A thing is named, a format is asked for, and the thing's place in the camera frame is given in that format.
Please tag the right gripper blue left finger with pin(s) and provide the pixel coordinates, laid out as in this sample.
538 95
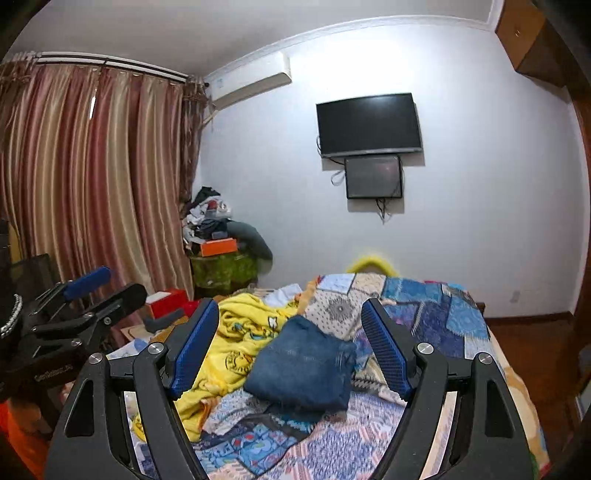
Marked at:
161 373

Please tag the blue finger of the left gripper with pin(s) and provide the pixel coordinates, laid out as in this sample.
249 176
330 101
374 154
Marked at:
85 285

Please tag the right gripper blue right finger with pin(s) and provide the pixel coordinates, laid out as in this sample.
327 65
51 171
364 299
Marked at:
418 373

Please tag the blue denim jacket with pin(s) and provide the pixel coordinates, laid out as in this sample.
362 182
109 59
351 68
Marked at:
304 367

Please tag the red plush item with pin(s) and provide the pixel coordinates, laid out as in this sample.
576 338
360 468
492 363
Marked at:
165 302

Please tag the beige fleece bed sheet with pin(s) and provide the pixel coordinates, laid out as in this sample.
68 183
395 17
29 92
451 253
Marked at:
526 410

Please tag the yellow plush toy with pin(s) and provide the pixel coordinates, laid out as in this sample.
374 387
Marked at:
373 264

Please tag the blue patchwork quilt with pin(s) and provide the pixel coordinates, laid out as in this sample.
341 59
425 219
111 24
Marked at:
248 438

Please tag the striped red gold curtain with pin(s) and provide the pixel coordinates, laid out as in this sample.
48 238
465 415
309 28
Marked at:
97 165

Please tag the orange box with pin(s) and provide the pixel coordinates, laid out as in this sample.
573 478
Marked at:
218 247

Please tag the white air conditioner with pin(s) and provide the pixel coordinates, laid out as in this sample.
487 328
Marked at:
246 81

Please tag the wooden overhead cabinet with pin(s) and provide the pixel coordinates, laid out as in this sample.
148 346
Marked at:
533 46

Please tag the white wall socket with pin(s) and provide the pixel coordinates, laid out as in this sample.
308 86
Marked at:
515 296

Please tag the small dark wall monitor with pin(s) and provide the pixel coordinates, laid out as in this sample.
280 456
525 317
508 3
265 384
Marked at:
374 178

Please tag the black wall television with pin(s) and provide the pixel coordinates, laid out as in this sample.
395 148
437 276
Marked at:
382 124

